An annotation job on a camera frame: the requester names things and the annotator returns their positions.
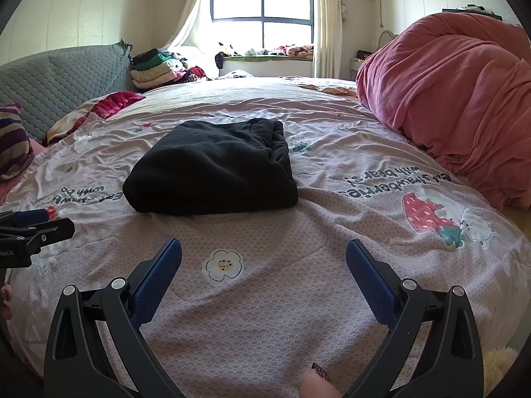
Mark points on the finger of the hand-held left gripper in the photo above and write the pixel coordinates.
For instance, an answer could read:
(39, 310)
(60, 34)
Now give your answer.
(31, 215)
(54, 230)

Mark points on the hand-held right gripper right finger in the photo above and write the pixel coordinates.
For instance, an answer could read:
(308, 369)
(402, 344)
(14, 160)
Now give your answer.
(371, 284)

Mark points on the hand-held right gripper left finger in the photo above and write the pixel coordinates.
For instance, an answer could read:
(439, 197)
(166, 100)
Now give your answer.
(155, 284)

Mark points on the black sweater with orange cuffs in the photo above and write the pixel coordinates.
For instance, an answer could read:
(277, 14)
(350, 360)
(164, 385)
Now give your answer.
(215, 170)

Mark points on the stack of folded clothes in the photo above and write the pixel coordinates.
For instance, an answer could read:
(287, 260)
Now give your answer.
(155, 72)

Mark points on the pile of dark clothes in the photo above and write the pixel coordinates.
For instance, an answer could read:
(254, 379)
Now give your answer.
(195, 74)

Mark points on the clothes on window sill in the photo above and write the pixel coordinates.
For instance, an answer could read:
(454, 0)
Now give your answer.
(294, 49)

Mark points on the person's left hand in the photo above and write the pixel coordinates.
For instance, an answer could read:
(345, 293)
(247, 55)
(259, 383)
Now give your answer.
(5, 300)

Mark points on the person's right hand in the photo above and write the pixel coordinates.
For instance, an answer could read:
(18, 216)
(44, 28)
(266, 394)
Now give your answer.
(317, 383)

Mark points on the striped pillow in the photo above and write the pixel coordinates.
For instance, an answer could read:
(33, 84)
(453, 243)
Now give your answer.
(12, 141)

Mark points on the pink printed bed sheet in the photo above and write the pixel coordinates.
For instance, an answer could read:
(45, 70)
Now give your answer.
(249, 298)

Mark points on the red floral blanket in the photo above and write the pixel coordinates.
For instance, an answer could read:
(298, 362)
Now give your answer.
(112, 101)

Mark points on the grey quilted headboard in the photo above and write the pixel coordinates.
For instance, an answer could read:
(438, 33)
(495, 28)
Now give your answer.
(62, 78)

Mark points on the peach printed cloth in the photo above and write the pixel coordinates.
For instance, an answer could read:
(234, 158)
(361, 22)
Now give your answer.
(332, 90)

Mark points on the pink blanket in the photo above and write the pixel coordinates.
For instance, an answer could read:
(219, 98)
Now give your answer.
(456, 91)

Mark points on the white desk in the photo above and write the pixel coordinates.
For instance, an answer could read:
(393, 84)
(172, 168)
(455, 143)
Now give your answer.
(356, 68)

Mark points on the small black object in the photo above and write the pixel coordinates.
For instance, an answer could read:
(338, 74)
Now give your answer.
(219, 60)

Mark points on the green window sill cushion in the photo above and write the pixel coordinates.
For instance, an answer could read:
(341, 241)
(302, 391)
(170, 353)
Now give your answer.
(265, 59)

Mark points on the white desk lamp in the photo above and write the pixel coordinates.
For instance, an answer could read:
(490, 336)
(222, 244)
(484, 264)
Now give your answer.
(388, 33)

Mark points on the sheer white curtain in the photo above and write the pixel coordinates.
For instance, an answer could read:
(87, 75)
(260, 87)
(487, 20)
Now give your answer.
(193, 16)

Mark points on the cream curtain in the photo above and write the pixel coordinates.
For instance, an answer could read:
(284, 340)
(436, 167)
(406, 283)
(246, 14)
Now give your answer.
(327, 20)

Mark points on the air conditioner pipe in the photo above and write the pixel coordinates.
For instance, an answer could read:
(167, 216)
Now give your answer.
(380, 4)

